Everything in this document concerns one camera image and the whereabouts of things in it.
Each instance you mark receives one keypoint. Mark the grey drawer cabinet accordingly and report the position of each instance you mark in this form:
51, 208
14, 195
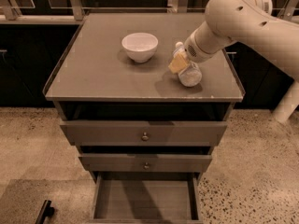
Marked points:
96, 80

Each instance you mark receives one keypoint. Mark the grey top drawer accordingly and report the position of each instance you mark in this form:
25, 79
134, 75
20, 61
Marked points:
143, 133

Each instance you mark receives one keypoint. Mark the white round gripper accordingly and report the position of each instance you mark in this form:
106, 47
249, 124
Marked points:
195, 49

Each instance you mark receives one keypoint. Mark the black object on floor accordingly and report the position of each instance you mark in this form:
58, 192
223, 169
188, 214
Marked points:
46, 211

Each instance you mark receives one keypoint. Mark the grey open bottom drawer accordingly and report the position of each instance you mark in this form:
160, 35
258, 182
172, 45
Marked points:
146, 198

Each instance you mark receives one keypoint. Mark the metal railing frame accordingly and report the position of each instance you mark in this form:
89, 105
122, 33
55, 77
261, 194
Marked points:
75, 11

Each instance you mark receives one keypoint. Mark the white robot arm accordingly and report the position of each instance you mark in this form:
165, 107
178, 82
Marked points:
246, 21

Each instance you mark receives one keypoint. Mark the white ceramic bowl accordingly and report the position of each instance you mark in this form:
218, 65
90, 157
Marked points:
140, 47

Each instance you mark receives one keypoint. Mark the grey middle drawer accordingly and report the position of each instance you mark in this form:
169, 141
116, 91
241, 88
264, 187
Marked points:
145, 162

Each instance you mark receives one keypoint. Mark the clear blue plastic bottle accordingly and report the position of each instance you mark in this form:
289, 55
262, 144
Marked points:
191, 75

